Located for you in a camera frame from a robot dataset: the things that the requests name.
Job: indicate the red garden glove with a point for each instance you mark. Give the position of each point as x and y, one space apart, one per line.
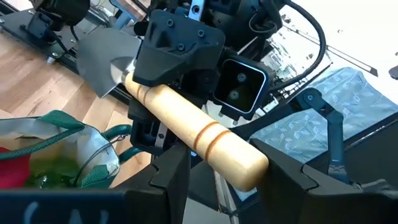
14 169

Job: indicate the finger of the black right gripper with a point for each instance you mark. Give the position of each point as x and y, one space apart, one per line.
149 133
177 53

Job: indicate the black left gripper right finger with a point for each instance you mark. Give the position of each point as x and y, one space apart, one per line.
295 199

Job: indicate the white canvas gardening bag green trim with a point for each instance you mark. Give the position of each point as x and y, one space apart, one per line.
77 146

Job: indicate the light blue floral cloth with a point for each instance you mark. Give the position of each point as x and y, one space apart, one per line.
311 124

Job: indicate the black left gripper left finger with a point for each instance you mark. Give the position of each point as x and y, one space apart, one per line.
168 193

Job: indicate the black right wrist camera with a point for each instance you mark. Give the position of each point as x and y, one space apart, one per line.
241 87

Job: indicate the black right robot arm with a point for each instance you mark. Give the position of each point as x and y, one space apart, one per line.
62 12

